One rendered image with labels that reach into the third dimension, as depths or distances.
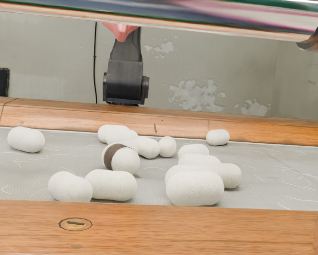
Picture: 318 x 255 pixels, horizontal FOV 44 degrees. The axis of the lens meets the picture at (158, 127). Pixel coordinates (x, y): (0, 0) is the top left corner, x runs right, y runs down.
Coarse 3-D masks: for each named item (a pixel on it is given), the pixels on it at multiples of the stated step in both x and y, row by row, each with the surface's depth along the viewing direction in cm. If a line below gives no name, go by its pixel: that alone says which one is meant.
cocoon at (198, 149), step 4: (192, 144) 35; (196, 144) 36; (200, 144) 36; (180, 148) 35; (184, 148) 35; (188, 148) 34; (192, 148) 34; (196, 148) 35; (200, 148) 35; (204, 148) 35; (180, 152) 34; (184, 152) 34; (188, 152) 34; (192, 152) 34; (196, 152) 34; (200, 152) 35; (204, 152) 35; (208, 152) 36; (180, 156) 34
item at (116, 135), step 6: (114, 132) 39; (120, 132) 39; (126, 132) 39; (132, 132) 40; (108, 138) 39; (114, 138) 39; (120, 138) 39; (126, 138) 39; (132, 138) 39; (108, 144) 40
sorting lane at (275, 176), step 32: (0, 128) 45; (0, 160) 31; (32, 160) 32; (64, 160) 33; (96, 160) 34; (160, 160) 36; (224, 160) 39; (256, 160) 40; (288, 160) 41; (0, 192) 24; (32, 192) 25; (160, 192) 27; (224, 192) 28; (256, 192) 29; (288, 192) 30
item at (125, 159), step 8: (112, 144) 31; (104, 152) 31; (120, 152) 29; (128, 152) 29; (136, 152) 30; (112, 160) 29; (120, 160) 29; (128, 160) 29; (136, 160) 29; (112, 168) 30; (120, 168) 29; (128, 168) 29; (136, 168) 29
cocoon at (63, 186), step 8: (56, 176) 23; (64, 176) 23; (72, 176) 23; (48, 184) 23; (56, 184) 23; (64, 184) 22; (72, 184) 22; (80, 184) 22; (88, 184) 22; (56, 192) 22; (64, 192) 22; (72, 192) 22; (80, 192) 22; (88, 192) 22; (64, 200) 22; (72, 200) 22; (80, 200) 22; (88, 200) 22
